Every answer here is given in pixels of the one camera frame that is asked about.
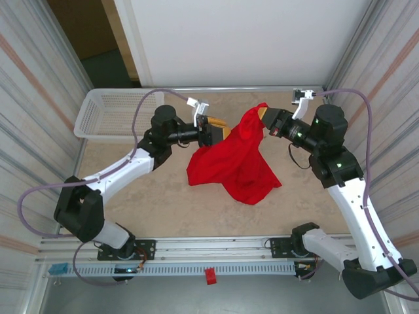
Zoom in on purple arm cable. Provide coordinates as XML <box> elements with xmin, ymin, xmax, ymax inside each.
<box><xmin>17</xmin><ymin>88</ymin><xmax>191</xmax><ymax>287</ymax></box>
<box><xmin>299</xmin><ymin>88</ymin><xmax>419</xmax><ymax>301</ymax></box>

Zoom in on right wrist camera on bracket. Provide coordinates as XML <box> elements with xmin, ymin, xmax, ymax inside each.
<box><xmin>291</xmin><ymin>88</ymin><xmax>315</xmax><ymax>120</ymax></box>

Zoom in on white door frame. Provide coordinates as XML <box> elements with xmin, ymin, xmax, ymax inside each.
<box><xmin>113</xmin><ymin>0</ymin><xmax>153</xmax><ymax>83</ymax></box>

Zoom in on small red block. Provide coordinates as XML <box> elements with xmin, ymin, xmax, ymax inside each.
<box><xmin>204</xmin><ymin>267</ymin><xmax>218</xmax><ymax>287</ymax></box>

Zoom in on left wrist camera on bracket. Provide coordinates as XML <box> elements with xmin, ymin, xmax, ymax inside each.
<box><xmin>186</xmin><ymin>96</ymin><xmax>210</xmax><ymax>127</ymax></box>

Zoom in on white perforated plastic basket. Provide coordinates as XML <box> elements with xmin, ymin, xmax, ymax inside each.
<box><xmin>73</xmin><ymin>88</ymin><xmax>165</xmax><ymax>145</ymax></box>

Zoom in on tan wooden door jamb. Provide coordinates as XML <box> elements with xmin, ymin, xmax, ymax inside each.
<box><xmin>100</xmin><ymin>0</ymin><xmax>141</xmax><ymax>82</ymax></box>

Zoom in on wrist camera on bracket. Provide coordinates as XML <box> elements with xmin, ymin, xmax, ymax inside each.
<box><xmin>291</xmin><ymin>88</ymin><xmax>315</xmax><ymax>120</ymax></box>
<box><xmin>186</xmin><ymin>96</ymin><xmax>210</xmax><ymax>127</ymax></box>

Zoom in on red t-shirt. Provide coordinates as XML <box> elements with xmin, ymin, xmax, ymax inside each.
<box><xmin>186</xmin><ymin>102</ymin><xmax>283</xmax><ymax>206</ymax></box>

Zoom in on aluminium mounting rail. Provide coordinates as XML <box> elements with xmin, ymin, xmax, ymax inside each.
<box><xmin>38</xmin><ymin>232</ymin><xmax>357</xmax><ymax>263</ymax></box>

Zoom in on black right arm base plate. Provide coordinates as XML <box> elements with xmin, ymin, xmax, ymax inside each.
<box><xmin>269</xmin><ymin>235</ymin><xmax>330</xmax><ymax>260</ymax></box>

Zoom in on aluminium frame post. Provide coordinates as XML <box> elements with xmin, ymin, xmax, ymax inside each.
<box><xmin>323</xmin><ymin>0</ymin><xmax>377</xmax><ymax>99</ymax></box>
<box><xmin>41</xmin><ymin>0</ymin><xmax>98</xmax><ymax>99</ymax></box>

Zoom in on small blue block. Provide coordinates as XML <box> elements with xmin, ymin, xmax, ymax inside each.
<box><xmin>48</xmin><ymin>262</ymin><xmax>69</xmax><ymax>275</ymax></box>

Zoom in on white slotted cable duct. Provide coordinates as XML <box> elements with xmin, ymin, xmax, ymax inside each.
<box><xmin>67</xmin><ymin>261</ymin><xmax>297</xmax><ymax>277</ymax></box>

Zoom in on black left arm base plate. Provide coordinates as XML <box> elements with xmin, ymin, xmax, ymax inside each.
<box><xmin>97</xmin><ymin>239</ymin><xmax>156</xmax><ymax>262</ymax></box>

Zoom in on black controller board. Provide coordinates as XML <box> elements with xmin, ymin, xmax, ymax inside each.
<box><xmin>113</xmin><ymin>265</ymin><xmax>145</xmax><ymax>275</ymax></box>
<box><xmin>293</xmin><ymin>261</ymin><xmax>317</xmax><ymax>273</ymax></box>

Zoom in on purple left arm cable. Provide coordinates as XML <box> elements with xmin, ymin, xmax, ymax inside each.
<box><xmin>17</xmin><ymin>88</ymin><xmax>191</xmax><ymax>287</ymax></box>

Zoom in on aluminium table edge bar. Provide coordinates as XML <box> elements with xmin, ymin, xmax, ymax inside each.
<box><xmin>162</xmin><ymin>85</ymin><xmax>328</xmax><ymax>95</ymax></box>

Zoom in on brown wooden door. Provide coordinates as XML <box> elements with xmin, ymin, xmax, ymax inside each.
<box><xmin>46</xmin><ymin>0</ymin><xmax>119</xmax><ymax>60</ymax></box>

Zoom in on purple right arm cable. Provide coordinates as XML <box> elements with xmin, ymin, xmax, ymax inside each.
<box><xmin>299</xmin><ymin>88</ymin><xmax>419</xmax><ymax>301</ymax></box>

